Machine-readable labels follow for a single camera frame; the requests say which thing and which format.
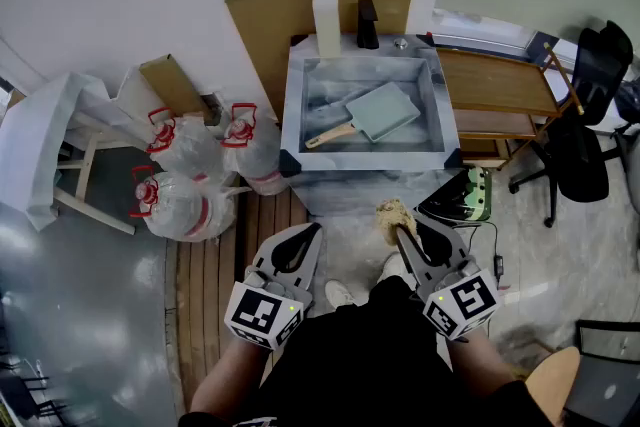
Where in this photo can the round wooden stool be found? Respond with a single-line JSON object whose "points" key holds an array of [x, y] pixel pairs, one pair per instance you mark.
{"points": [[555, 375]]}

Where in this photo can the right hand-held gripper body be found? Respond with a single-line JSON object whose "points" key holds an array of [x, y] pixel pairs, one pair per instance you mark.
{"points": [[462, 302]]}

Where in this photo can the wooden cart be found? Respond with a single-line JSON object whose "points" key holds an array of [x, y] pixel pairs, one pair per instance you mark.
{"points": [[495, 82]]}

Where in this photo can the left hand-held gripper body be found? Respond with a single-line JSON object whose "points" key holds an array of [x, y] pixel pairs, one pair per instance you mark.
{"points": [[262, 315]]}

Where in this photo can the white soap bottle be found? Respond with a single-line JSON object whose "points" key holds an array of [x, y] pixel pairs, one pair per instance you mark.
{"points": [[326, 22]]}

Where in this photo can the person's right white shoe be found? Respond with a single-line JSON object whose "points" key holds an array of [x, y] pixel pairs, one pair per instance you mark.
{"points": [[392, 267]]}

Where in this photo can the person's left forearm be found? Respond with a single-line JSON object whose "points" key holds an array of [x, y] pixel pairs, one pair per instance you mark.
{"points": [[225, 380]]}

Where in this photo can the beige scrubbing sponge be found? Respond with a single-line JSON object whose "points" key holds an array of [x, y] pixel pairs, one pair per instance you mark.
{"points": [[392, 217]]}

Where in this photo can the green appliance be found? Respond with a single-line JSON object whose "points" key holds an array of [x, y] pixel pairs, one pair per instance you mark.
{"points": [[475, 195]]}

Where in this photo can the black office chair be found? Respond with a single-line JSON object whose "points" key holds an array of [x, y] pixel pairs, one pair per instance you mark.
{"points": [[582, 160]]}

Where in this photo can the black faucet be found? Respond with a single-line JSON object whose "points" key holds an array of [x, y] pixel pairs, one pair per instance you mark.
{"points": [[367, 30]]}

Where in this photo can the flat cardboard box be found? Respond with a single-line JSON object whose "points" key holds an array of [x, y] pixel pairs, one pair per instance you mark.
{"points": [[170, 85]]}

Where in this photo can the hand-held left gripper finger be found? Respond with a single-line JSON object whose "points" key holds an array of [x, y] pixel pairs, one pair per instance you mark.
{"points": [[267, 252], [312, 262]]}

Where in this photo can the silver sink knob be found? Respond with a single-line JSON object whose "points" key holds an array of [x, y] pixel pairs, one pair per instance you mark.
{"points": [[400, 43]]}

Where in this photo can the wooden slat platform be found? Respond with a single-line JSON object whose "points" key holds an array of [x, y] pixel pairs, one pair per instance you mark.
{"points": [[210, 275]]}

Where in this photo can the person's right forearm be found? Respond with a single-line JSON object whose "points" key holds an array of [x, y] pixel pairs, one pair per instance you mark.
{"points": [[482, 360]]}

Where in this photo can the person's left white shoe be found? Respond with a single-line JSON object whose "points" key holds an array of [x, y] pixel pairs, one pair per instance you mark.
{"points": [[339, 292]]}

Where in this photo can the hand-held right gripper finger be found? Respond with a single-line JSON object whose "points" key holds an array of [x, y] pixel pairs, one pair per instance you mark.
{"points": [[414, 260], [452, 247]]}

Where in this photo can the light wooden table frame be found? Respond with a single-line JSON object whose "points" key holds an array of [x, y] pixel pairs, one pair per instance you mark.
{"points": [[87, 160]]}

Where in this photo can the large cardboard sheet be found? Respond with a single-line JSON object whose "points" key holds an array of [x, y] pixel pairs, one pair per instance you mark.
{"points": [[260, 25]]}

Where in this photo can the clear water bottle red cap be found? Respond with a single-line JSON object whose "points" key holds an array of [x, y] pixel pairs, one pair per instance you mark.
{"points": [[192, 147], [185, 207], [255, 155]]}

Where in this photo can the grey laptop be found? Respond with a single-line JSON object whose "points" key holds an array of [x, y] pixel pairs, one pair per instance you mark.
{"points": [[605, 390]]}

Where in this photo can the person's black clothing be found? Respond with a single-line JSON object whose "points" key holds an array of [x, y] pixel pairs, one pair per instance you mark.
{"points": [[365, 365]]}

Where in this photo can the person's white shoe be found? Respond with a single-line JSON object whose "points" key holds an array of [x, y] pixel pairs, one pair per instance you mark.
{"points": [[392, 267], [339, 292]]}

